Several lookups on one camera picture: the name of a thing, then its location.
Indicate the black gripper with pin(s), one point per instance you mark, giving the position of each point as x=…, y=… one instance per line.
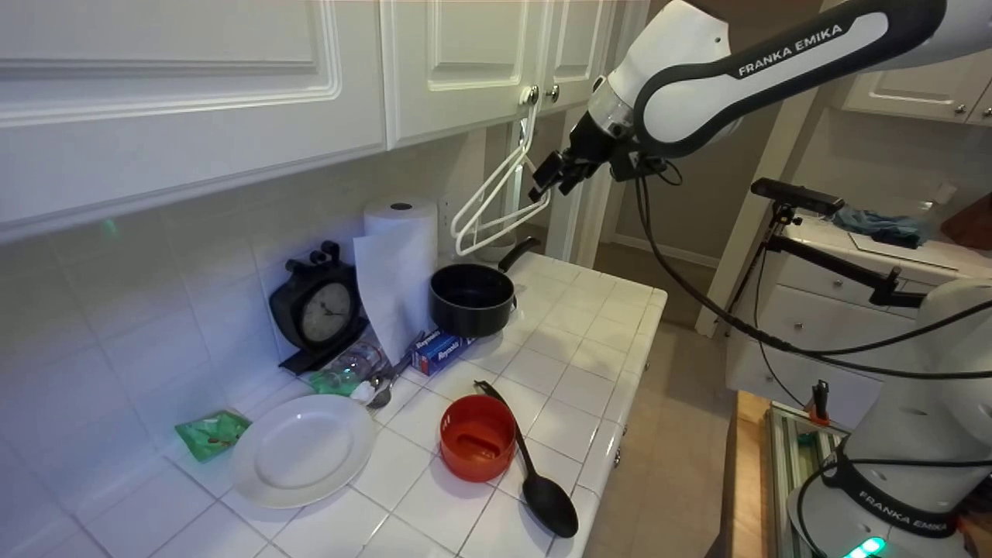
x=591, y=148

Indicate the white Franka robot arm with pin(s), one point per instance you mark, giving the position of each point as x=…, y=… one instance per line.
x=786, y=63

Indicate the round metal cabinet knob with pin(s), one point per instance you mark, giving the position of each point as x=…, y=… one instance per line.
x=554, y=94
x=528, y=98

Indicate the white paper towel roll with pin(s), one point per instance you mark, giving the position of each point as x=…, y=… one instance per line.
x=398, y=268

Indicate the blue and orange foil box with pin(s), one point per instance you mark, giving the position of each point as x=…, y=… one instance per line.
x=437, y=351

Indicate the black alarm clock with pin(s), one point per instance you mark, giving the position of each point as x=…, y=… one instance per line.
x=322, y=311

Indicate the red measuring cup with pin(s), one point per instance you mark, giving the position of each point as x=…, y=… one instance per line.
x=477, y=439

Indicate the white lower cabinets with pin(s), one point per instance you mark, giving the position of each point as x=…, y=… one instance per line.
x=795, y=319

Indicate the white cabinets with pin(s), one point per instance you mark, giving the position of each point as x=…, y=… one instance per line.
x=206, y=94
x=795, y=319

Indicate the green packet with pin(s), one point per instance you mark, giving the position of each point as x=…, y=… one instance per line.
x=334, y=381
x=213, y=434

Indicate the black plastic spoon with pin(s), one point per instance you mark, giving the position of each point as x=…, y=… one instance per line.
x=547, y=501

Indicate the blue cloth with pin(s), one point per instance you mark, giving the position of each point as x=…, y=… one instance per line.
x=879, y=225

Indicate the white upper cabinets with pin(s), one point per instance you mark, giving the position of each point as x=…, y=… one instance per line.
x=206, y=94

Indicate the wooden board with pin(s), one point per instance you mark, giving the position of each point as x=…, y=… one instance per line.
x=748, y=476

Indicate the white plate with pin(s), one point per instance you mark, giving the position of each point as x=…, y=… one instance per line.
x=305, y=449

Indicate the black camera bar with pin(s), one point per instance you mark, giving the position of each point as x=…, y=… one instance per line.
x=795, y=194

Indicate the black camera stand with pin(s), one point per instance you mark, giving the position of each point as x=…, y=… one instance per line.
x=837, y=264

